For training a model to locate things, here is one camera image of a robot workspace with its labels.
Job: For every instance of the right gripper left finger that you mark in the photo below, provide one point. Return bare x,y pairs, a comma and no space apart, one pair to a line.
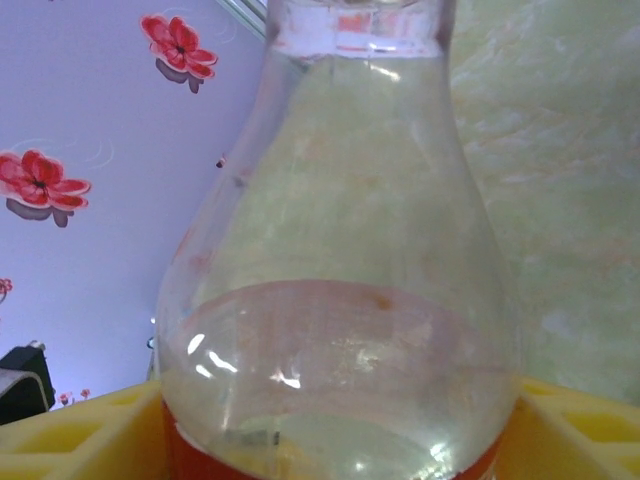
75,445

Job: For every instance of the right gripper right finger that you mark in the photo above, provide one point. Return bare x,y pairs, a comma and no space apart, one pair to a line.
575,440

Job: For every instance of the cola bottle red label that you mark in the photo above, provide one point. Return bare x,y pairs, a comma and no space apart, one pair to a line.
340,225

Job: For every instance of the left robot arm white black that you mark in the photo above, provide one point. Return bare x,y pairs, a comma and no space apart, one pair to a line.
25,390

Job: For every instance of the aluminium corner post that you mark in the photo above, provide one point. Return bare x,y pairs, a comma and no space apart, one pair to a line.
242,15

